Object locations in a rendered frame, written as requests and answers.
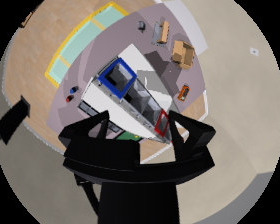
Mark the red square band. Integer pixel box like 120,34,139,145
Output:
154,109,169,138

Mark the orange digital multimeter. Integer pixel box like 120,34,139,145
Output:
178,85,190,102

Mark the blue square band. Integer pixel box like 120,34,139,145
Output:
97,57,137,99

